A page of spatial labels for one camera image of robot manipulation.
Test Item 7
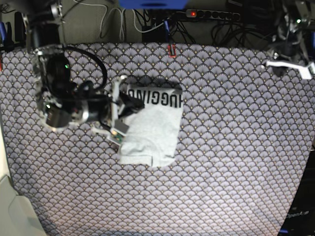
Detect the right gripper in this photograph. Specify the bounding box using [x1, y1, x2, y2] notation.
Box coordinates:
[81, 94, 145, 123]

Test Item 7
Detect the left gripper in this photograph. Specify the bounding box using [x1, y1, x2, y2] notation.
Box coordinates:
[272, 48, 305, 76]

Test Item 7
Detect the light grey T-shirt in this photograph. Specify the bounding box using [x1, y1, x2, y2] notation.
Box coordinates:
[118, 85, 184, 168]

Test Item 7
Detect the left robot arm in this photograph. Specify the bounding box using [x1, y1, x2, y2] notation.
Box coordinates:
[266, 0, 315, 80]

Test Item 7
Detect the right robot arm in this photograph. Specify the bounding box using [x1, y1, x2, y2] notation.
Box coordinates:
[18, 0, 145, 132]

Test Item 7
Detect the fan-patterned table cloth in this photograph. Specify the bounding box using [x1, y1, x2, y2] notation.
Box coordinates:
[0, 43, 315, 236]

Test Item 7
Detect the red black table clamp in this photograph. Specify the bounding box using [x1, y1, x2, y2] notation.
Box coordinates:
[168, 44, 176, 58]

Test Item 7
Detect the black power strip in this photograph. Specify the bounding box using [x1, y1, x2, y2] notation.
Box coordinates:
[185, 9, 241, 22]

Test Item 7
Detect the black box under table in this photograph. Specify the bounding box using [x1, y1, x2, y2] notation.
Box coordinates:
[142, 25, 166, 43]

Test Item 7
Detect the blue box overhead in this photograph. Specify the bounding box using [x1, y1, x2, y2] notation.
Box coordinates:
[119, 0, 188, 9]

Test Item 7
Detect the black OpenArm box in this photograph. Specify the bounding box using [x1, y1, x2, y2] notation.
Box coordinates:
[278, 150, 315, 236]

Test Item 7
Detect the beige plastic furniture piece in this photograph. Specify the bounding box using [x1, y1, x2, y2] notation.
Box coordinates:
[0, 176, 46, 236]

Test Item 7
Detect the white cable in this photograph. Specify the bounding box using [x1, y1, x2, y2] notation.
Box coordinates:
[99, 8, 126, 40]

